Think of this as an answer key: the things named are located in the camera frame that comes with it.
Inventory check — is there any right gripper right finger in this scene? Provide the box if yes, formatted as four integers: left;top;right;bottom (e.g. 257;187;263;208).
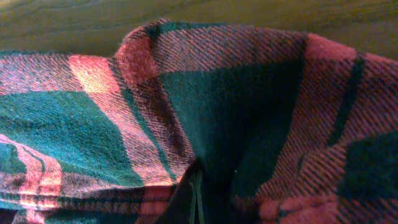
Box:
196;171;236;224

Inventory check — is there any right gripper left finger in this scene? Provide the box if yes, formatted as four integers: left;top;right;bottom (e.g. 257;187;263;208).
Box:
154;166;197;224

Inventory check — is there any red navy plaid shirt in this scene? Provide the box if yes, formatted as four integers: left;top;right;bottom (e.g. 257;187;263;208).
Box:
1;20;397;223

